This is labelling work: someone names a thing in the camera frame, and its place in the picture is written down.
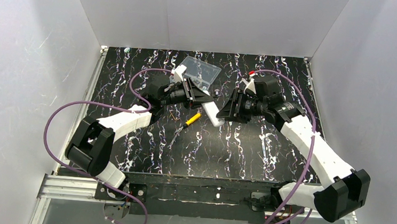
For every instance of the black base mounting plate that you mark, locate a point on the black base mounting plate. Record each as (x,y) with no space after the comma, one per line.
(202,197)

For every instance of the yellow handled screwdriver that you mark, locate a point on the yellow handled screwdriver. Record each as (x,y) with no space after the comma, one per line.
(184,126)

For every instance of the white remote control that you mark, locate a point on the white remote control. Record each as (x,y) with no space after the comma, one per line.
(212,110)

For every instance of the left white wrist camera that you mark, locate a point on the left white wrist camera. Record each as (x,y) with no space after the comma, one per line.
(177,74)

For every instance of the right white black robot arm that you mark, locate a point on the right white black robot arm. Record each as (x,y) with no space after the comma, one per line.
(342,189)

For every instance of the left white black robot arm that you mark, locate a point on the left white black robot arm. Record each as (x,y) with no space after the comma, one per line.
(91,145)

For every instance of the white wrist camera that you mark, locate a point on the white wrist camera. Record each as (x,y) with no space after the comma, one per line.
(249,83)
(177,74)

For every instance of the clear plastic parts organizer box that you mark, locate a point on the clear plastic parts organizer box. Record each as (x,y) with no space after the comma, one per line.
(201,73)

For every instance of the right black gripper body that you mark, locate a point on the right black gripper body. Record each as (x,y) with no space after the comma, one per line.
(238,105)

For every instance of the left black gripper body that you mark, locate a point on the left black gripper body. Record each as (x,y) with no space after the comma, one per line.
(189,93)

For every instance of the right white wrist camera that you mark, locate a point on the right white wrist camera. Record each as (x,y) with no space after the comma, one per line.
(249,83)

